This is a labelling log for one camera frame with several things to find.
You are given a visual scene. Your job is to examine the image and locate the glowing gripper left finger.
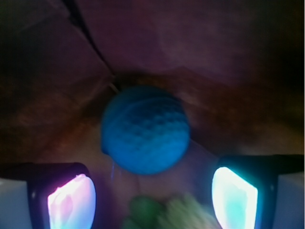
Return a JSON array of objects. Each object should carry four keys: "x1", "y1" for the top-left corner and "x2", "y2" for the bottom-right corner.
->
[{"x1": 0, "y1": 163, "x2": 96, "y2": 229}]

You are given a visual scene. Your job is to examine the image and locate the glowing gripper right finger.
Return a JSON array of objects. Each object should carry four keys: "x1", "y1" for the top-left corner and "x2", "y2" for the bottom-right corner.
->
[{"x1": 212, "y1": 155, "x2": 305, "y2": 229}]

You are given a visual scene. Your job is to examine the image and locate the blue dimpled ball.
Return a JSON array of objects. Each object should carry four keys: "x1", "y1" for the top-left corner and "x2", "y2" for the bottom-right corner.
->
[{"x1": 101, "y1": 85, "x2": 191, "y2": 175}]

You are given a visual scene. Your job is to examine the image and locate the green plush frog toy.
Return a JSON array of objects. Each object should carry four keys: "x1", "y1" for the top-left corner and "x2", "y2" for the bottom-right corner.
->
[{"x1": 121, "y1": 194, "x2": 221, "y2": 229}]

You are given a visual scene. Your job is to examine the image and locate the brown paper bag bin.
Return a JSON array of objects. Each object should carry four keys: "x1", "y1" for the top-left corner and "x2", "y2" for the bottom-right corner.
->
[{"x1": 0, "y1": 0, "x2": 305, "y2": 229}]

